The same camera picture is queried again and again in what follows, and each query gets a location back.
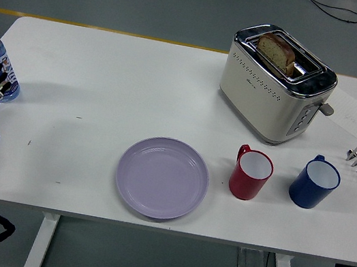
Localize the purple plate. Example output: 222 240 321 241
109 129 216 228

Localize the red mug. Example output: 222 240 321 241
226 142 278 204

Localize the cream silver toaster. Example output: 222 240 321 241
210 17 349 155

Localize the brown bread slice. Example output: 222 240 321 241
252 29 300 76

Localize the blue mug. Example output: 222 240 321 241
285 150 345 214

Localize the clear bracket under table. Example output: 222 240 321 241
234 247 269 267

